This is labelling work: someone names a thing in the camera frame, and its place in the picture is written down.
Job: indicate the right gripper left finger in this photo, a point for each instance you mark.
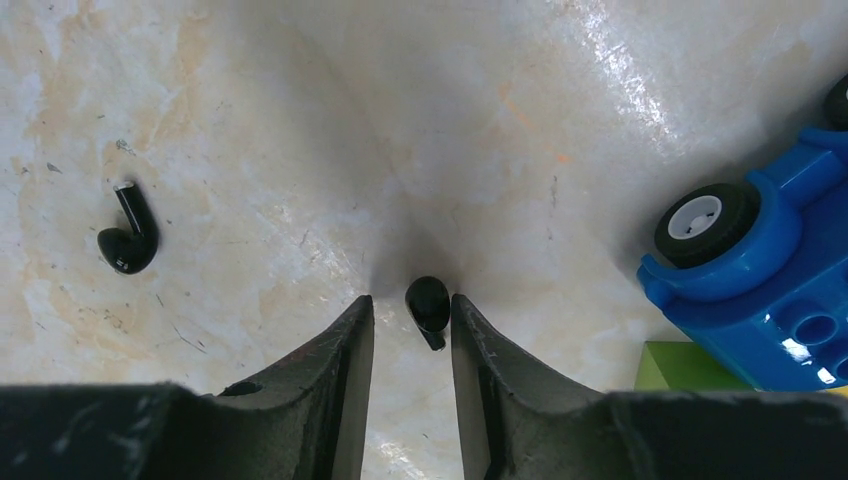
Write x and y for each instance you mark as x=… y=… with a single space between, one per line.
x=302 y=417

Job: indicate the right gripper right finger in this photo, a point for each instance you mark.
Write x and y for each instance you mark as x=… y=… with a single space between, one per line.
x=520 y=419

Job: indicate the black earbud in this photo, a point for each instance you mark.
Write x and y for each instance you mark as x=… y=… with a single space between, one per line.
x=131 y=251
x=429 y=304

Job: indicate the green cube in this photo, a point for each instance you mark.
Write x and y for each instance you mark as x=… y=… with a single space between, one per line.
x=683 y=366

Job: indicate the blue toy car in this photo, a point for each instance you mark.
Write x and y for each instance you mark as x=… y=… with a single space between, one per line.
x=755 y=272

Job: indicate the yellow cube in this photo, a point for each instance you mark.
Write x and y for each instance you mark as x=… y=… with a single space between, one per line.
x=841 y=391

